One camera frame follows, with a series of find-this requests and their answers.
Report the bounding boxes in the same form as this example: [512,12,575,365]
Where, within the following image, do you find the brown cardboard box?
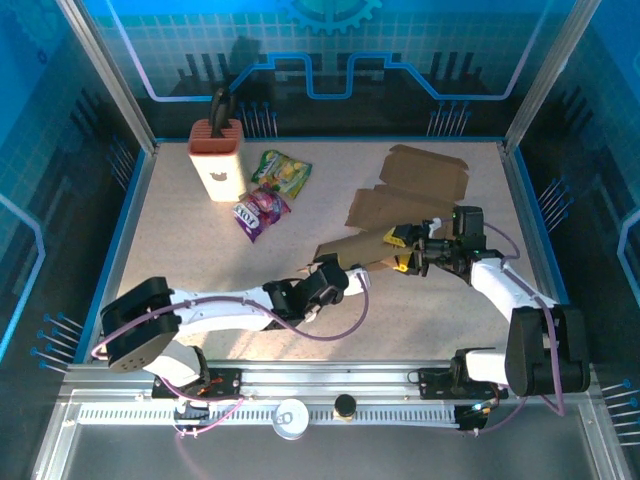
[343,143,470,244]
[310,223,419,275]

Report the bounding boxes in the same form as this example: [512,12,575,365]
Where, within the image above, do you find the purple Fox's candy bag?
[231,183,293,245]

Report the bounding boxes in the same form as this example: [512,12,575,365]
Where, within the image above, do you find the black round knob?
[333,393,357,419]

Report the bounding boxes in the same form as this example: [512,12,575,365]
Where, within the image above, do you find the green yellow candy bag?
[249,149,314,200]

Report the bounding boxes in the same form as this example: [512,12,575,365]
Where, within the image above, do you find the white round can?
[272,398,311,441]

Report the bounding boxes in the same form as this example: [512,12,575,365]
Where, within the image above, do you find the beige knife block terracotta top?
[187,118,249,204]

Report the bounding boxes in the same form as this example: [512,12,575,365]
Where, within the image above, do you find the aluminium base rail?
[204,359,596,406]

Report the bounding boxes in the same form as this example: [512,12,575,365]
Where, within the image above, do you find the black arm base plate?
[152,367,244,401]
[417,367,509,401]

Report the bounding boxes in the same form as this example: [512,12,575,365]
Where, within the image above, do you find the white slotted cable duct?
[74,405,464,427]

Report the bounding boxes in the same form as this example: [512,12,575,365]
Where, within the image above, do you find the black knife handle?
[209,87,237,139]

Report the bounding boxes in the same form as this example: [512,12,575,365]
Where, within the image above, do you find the aluminium frame post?
[54,0,159,154]
[502,0,604,154]

